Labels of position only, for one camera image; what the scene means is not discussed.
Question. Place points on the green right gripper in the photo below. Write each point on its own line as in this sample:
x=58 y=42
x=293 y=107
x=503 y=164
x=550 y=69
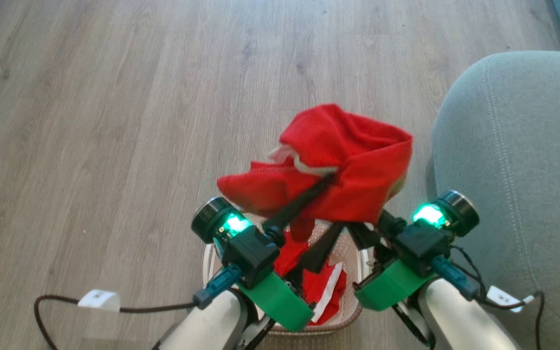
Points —
x=392 y=287

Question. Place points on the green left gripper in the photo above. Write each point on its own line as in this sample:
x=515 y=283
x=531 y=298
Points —
x=280 y=301

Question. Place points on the red knit garment white trim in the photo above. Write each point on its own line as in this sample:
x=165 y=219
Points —
x=358 y=160

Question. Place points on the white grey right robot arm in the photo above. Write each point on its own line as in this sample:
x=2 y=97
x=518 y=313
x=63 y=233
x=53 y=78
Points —
x=460 y=321

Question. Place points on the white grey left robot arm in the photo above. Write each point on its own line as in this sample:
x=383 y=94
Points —
x=207 y=323

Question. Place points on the cream perforated plastic laundry basket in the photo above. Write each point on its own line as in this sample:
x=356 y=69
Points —
x=354 y=255

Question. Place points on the black right cylinder green light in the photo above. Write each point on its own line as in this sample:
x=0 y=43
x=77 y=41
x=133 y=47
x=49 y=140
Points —
x=457 y=209

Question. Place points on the black cylinder green light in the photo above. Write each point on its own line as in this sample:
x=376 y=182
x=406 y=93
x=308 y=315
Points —
x=457 y=209
x=209 y=218

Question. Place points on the black left cylinder green light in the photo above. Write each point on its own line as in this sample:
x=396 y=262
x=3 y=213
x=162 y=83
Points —
x=209 y=218

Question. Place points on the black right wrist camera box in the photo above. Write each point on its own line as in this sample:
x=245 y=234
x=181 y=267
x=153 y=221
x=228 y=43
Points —
x=421 y=245

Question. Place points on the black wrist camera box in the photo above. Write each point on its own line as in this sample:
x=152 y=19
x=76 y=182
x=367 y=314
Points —
x=253 y=255
x=421 y=245

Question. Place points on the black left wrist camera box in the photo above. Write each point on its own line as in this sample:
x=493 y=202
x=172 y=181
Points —
x=253 y=255

